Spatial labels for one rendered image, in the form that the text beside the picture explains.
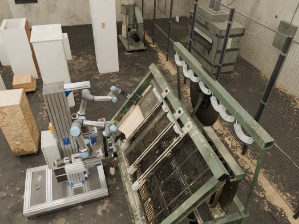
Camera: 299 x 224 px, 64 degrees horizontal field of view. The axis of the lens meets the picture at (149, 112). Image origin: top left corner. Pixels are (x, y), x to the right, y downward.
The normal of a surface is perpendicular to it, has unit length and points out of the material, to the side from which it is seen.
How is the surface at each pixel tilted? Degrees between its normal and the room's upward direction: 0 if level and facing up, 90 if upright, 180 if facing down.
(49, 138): 0
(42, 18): 90
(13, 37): 90
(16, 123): 90
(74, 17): 90
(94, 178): 0
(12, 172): 0
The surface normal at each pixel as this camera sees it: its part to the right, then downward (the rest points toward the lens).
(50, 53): 0.31, 0.60
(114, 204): 0.03, -0.78
